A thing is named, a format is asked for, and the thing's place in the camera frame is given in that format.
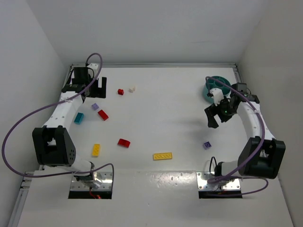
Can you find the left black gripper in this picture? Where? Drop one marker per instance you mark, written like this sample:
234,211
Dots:
95,88

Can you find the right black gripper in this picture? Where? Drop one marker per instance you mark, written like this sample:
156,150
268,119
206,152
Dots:
218,111

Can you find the light purple square lego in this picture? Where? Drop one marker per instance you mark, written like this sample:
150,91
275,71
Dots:
95,106

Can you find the dark purple square lego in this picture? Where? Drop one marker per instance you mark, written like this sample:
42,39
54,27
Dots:
207,145

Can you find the teal lego brick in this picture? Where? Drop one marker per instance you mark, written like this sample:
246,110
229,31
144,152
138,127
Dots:
78,119

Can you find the yellow long lego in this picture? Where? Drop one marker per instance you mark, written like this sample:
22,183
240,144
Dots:
162,156

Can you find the yellow 2x4 lego brick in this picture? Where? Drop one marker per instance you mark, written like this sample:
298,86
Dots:
96,150

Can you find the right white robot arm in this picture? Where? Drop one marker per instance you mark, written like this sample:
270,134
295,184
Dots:
263,153

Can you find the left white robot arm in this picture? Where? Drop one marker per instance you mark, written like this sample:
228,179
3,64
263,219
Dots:
52,142

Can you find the small red lego cube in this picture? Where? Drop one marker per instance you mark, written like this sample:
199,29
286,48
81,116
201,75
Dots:
120,92

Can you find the red flat lego brick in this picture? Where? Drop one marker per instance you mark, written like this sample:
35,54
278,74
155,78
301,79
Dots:
103,115

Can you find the small white lego piece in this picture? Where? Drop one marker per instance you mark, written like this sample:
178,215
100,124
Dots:
132,89

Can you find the red curved lego brick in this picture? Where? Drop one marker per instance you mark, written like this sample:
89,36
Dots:
124,143

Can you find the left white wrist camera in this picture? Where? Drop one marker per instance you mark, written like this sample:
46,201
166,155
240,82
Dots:
94,66

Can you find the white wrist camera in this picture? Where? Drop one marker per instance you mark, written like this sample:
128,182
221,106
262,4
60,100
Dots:
216,94
94,66

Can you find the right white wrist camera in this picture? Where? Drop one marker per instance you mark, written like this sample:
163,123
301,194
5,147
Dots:
216,94

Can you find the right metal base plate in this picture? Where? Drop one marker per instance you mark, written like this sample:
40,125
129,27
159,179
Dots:
204,186

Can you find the metal base plate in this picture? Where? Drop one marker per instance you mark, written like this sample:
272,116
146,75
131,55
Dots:
204,186
97,181

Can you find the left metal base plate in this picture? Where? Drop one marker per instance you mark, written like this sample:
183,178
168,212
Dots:
97,181

